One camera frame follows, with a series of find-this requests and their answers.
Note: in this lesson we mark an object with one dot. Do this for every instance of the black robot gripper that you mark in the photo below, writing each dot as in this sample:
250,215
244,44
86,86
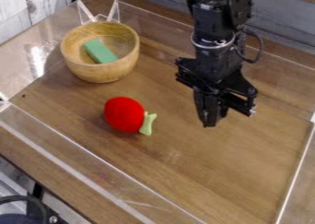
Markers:
220,88

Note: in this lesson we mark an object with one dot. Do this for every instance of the green rectangular block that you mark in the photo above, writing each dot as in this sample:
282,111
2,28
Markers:
99,52

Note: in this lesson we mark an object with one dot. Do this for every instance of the brown wooden bowl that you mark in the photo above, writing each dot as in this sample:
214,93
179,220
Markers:
119,37

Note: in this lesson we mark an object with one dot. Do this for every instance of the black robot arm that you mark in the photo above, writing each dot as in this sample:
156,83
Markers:
219,26

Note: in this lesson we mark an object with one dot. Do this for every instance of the red plush tomato toy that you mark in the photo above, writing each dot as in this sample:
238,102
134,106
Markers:
127,116

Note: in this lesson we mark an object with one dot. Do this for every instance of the clear acrylic tray barrier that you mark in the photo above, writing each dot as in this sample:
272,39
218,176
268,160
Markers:
186,175

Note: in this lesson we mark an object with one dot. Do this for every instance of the black clamp under table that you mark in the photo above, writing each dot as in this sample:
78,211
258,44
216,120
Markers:
38,211

